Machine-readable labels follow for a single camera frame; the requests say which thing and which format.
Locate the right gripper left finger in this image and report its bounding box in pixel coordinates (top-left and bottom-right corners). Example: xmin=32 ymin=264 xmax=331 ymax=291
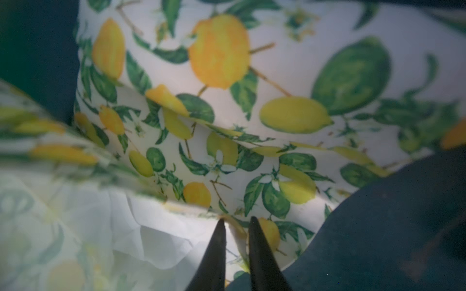
xmin=185 ymin=219 xmax=226 ymax=291

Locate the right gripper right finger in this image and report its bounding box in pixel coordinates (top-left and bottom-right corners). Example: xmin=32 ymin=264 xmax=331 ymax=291
xmin=248 ymin=217 xmax=292 ymax=291

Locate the lemon print skirt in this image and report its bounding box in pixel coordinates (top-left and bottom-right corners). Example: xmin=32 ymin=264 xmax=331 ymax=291
xmin=1 ymin=1 xmax=466 ymax=291

